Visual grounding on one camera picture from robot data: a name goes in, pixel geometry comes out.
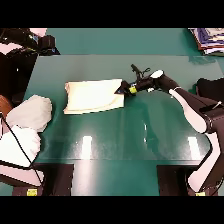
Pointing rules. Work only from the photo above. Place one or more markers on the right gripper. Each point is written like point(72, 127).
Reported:
point(139, 87)

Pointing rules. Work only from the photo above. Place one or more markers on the cream shirt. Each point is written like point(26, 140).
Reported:
point(93, 96)

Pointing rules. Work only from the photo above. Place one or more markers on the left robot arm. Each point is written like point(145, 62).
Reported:
point(20, 175)

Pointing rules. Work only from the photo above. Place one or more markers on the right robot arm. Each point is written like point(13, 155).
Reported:
point(190, 103)

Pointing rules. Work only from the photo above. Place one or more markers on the heap of clothes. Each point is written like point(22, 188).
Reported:
point(210, 40)

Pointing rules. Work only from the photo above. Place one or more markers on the grey-white garment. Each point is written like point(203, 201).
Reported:
point(31, 111)

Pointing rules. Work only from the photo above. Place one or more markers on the white garment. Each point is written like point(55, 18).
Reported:
point(16, 146)

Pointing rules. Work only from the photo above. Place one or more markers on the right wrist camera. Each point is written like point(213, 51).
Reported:
point(137, 71)

